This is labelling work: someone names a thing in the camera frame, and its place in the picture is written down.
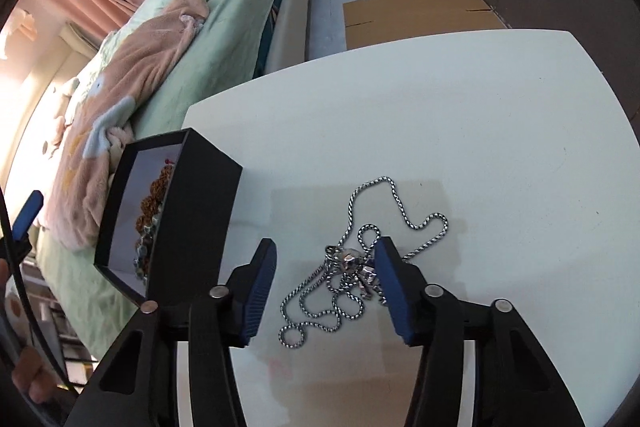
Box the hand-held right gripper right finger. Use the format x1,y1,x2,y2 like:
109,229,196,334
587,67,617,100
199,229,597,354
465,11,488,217
374,236,586,427

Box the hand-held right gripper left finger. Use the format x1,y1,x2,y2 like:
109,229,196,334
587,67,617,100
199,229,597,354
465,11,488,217
62,237,278,427

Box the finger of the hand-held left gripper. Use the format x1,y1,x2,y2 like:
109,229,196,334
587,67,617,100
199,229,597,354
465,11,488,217
0,190,44,269

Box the silver chain necklace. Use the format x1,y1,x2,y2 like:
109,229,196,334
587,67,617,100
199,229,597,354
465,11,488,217
279,176,449,350

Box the black jewelry box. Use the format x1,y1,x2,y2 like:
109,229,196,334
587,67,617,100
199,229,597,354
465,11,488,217
94,129,244,306

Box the grey bead bracelet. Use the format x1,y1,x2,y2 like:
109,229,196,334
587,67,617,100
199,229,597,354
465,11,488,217
132,214,163,283

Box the brown seed bead bracelet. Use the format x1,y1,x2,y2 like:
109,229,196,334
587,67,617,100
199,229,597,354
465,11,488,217
139,159,168,228

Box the person's left hand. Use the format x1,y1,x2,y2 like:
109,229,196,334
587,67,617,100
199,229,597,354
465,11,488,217
0,257,53,405

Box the pink fleece blanket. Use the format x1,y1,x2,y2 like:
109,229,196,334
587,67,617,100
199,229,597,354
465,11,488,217
47,0,211,254

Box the bed with green blanket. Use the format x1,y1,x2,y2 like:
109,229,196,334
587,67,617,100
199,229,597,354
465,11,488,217
37,0,303,353

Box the grey bed base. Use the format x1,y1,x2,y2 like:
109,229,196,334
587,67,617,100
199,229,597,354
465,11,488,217
254,0,315,78

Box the brown cardboard sheet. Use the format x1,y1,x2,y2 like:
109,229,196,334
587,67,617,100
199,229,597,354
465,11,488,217
342,0,507,54

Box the black cable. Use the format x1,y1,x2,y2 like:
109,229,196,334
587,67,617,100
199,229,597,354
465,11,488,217
0,187,81,400

